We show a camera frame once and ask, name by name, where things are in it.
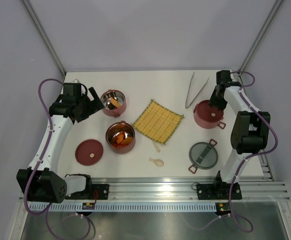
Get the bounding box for fried chicken piece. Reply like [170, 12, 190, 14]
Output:
[120, 136, 134, 145]

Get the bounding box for metal tongs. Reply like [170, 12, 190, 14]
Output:
[184, 72, 210, 109]

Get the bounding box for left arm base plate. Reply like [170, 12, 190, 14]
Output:
[65, 183, 110, 200]

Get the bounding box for white slotted cable duct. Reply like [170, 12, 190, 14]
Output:
[29, 202, 218, 212]

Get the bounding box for beige spoon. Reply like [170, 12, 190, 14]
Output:
[149, 158, 165, 167]

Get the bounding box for salmon slice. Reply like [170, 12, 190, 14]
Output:
[110, 98, 121, 108]

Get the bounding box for back left red steel bowl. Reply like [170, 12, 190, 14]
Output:
[100, 89, 127, 118]

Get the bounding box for red steel bowl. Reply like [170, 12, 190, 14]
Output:
[105, 120, 136, 154]
[193, 104, 226, 130]
[100, 89, 127, 118]

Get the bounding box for aluminium rail frame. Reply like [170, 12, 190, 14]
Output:
[10, 161, 291, 240]

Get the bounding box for red sausage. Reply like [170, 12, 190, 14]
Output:
[110, 142, 121, 148]

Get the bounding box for dark chocolate pastry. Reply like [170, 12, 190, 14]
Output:
[107, 102, 117, 110]

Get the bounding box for bamboo woven tray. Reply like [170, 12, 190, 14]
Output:
[132, 99, 184, 145]

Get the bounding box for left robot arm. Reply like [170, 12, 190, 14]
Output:
[16, 82, 104, 204]

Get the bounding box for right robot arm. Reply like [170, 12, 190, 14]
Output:
[208, 70, 271, 200]

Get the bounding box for front red steel bowl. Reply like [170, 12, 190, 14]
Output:
[105, 120, 136, 154]

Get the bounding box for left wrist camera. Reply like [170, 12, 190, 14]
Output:
[69, 79, 82, 85]

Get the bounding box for right red steel bowl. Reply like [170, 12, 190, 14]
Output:
[193, 104, 226, 130]

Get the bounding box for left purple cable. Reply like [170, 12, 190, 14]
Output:
[22, 78, 96, 239]

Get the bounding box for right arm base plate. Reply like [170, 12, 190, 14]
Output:
[195, 183, 243, 200]

